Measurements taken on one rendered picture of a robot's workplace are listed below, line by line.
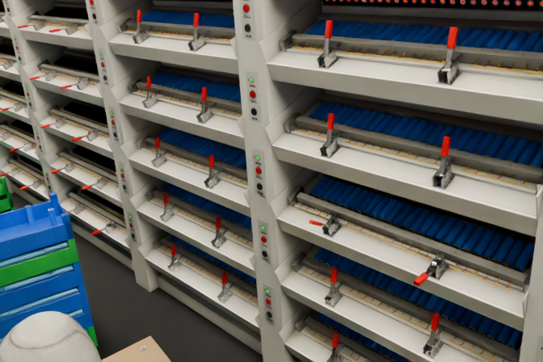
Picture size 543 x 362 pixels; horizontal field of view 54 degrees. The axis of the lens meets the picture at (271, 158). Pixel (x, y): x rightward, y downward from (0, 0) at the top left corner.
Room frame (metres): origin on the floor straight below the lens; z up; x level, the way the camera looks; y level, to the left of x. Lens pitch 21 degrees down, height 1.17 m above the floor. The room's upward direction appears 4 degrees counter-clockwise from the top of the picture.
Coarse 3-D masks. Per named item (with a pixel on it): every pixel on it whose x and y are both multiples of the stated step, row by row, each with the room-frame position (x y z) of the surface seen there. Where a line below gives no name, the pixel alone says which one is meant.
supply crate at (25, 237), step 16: (32, 208) 1.55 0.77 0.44; (0, 224) 1.50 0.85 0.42; (16, 224) 1.52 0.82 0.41; (48, 224) 1.51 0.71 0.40; (64, 224) 1.41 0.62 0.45; (0, 240) 1.43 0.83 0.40; (16, 240) 1.34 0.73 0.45; (32, 240) 1.36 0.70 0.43; (48, 240) 1.38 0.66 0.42; (64, 240) 1.40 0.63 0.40; (0, 256) 1.31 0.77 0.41
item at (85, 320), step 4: (84, 308) 1.41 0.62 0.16; (88, 308) 1.41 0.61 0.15; (84, 312) 1.41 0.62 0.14; (88, 312) 1.41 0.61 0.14; (76, 316) 1.40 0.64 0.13; (80, 316) 1.40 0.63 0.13; (84, 316) 1.41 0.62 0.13; (88, 316) 1.41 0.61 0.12; (76, 320) 1.39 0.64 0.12; (80, 320) 1.40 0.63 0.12; (84, 320) 1.40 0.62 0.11; (88, 320) 1.41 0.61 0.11; (92, 320) 1.42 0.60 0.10; (80, 324) 1.40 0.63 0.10; (84, 324) 1.40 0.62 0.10; (88, 324) 1.41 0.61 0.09; (92, 324) 1.41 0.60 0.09; (84, 328) 1.40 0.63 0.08; (0, 344) 1.29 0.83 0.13
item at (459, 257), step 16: (320, 208) 1.16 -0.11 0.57; (336, 208) 1.13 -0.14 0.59; (368, 224) 1.05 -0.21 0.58; (384, 224) 1.04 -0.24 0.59; (384, 240) 1.01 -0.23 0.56; (400, 240) 1.00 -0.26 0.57; (416, 240) 0.97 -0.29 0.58; (432, 240) 0.96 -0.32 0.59; (448, 256) 0.92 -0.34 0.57; (464, 256) 0.90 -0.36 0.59; (464, 272) 0.88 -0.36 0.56; (496, 272) 0.84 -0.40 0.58; (512, 272) 0.83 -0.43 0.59
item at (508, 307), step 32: (288, 192) 1.23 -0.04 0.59; (288, 224) 1.16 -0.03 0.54; (352, 224) 1.10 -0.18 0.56; (352, 256) 1.04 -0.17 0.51; (384, 256) 0.98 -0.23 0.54; (416, 256) 0.95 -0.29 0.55; (448, 288) 0.86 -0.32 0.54; (480, 288) 0.84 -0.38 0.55; (512, 288) 0.82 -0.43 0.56; (512, 320) 0.78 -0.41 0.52
